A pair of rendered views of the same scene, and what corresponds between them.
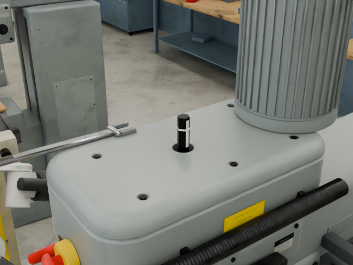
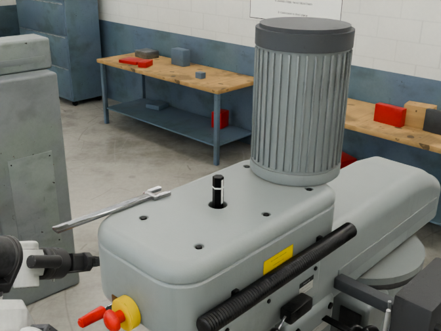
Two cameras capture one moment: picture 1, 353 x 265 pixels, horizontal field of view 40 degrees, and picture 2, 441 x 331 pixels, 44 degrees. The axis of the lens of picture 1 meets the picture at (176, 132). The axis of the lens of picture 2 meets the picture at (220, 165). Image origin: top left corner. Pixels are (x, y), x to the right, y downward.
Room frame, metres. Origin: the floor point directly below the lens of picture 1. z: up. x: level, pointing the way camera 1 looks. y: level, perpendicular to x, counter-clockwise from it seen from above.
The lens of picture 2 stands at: (-0.19, 0.17, 2.37)
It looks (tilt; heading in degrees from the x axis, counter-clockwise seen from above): 23 degrees down; 349
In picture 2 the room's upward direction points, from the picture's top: 1 degrees clockwise
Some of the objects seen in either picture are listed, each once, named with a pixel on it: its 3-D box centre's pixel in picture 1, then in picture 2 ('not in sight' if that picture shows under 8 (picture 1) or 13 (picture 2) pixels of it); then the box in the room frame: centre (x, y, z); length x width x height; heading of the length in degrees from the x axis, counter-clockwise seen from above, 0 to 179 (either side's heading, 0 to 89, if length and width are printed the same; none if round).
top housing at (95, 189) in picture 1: (189, 183); (222, 237); (0.74, -0.02, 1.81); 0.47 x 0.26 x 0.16; 126
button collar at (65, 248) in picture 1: (67, 258); (126, 312); (0.60, 0.18, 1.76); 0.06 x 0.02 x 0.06; 36
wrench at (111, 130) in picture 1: (69, 143); (113, 208); (0.74, 0.19, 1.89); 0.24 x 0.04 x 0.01; 123
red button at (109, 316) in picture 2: (53, 264); (115, 319); (0.59, 0.19, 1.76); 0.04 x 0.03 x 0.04; 36
